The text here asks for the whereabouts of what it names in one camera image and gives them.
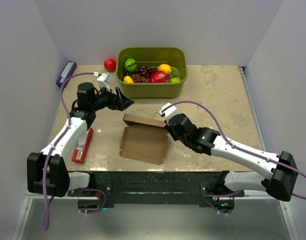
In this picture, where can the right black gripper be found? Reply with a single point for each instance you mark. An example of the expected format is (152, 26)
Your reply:
(169, 129)

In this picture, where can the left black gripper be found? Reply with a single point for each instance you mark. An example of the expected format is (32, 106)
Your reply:
(124, 102)

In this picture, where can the brown cardboard box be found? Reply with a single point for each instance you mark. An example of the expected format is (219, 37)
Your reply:
(144, 139)

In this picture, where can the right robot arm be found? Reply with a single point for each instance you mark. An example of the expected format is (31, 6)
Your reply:
(272, 173)

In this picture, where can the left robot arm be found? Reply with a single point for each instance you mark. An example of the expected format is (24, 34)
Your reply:
(47, 173)

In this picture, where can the purple flat box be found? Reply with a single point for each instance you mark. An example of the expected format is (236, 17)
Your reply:
(66, 72)

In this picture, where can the red flat box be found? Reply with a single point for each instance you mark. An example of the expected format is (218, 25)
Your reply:
(82, 146)

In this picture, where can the small yellow fruit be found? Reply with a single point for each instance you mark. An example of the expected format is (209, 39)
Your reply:
(128, 79)

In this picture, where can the purple grape bunch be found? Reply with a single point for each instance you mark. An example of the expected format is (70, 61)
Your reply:
(143, 74)

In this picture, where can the green striped ball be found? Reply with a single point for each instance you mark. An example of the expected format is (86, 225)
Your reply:
(130, 65)

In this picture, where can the red apple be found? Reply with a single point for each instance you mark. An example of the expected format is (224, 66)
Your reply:
(110, 64)

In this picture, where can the red dragon fruit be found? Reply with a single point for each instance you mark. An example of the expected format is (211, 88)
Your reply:
(160, 77)

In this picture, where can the green lime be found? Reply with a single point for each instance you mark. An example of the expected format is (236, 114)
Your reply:
(175, 80)

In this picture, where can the yellow lemon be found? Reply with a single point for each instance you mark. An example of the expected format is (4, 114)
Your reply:
(165, 68)

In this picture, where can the green plastic bin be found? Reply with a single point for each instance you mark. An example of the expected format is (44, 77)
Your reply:
(152, 56)

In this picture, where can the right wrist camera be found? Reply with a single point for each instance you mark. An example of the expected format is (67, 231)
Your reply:
(168, 111)

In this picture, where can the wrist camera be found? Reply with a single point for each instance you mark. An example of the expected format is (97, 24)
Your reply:
(168, 111)
(103, 81)

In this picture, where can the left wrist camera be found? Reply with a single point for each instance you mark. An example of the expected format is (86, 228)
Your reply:
(103, 81)

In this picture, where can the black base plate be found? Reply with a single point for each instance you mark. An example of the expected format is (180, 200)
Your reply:
(200, 188)

